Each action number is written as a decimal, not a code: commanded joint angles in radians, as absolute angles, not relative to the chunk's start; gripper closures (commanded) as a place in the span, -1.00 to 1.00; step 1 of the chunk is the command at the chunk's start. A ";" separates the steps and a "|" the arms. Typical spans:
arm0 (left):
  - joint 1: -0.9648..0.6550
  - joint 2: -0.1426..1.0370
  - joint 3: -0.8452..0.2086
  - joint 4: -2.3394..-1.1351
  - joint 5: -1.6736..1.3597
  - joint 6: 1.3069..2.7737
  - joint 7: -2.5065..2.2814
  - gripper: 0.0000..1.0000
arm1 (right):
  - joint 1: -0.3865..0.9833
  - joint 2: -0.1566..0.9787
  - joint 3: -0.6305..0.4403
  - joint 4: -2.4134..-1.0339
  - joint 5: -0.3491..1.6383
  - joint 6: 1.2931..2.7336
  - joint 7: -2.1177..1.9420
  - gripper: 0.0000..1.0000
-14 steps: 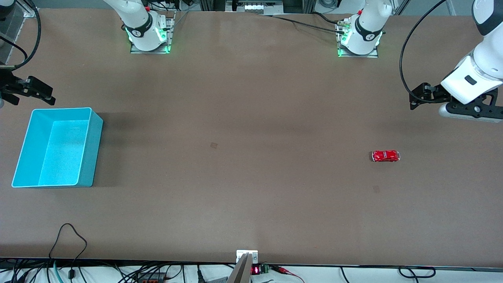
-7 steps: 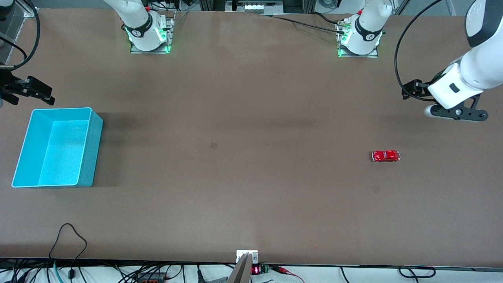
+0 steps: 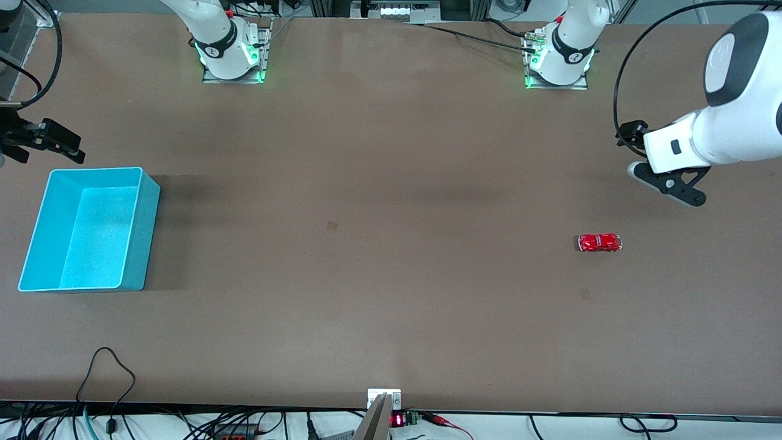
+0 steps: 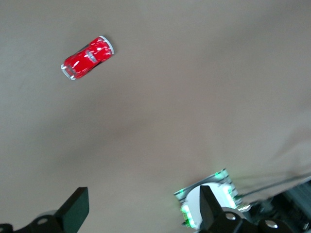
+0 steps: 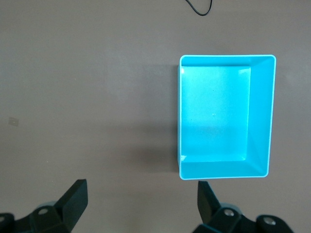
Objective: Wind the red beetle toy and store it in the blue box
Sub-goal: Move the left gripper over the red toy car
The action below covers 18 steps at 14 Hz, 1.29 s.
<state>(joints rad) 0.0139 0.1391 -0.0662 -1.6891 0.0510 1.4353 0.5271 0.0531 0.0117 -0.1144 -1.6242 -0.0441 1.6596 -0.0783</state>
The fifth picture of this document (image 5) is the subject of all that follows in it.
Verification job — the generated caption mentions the thin black looped cable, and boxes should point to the thin black looped cable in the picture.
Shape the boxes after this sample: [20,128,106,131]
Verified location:
[186,0,214,17]

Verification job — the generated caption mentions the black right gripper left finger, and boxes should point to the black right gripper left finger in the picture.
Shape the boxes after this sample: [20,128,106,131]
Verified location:
[0,179,88,233]

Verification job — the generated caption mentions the blue plastic box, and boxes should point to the blue plastic box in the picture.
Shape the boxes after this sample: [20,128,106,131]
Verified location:
[179,54,277,182]

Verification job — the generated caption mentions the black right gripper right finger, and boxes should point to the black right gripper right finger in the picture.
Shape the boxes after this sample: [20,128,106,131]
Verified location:
[193,181,296,233]

